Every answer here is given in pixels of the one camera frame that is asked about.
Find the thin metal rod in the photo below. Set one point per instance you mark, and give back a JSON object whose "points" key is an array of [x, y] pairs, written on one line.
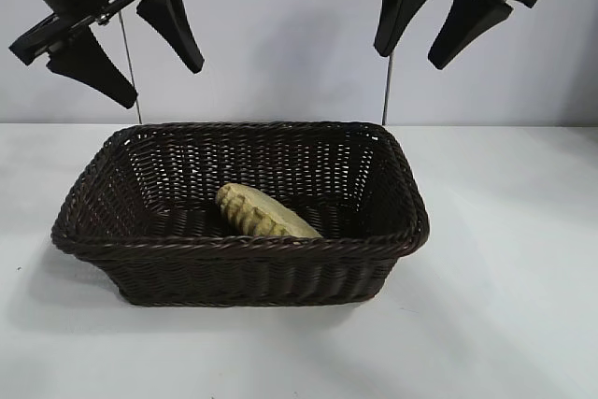
{"points": [[127, 48], [387, 90]]}

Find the long striped bread loaf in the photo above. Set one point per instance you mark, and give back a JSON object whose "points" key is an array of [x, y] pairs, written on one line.
{"points": [[275, 212]]}

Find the dark brown wicker basket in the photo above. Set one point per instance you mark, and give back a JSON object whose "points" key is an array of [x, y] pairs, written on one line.
{"points": [[243, 259]]}

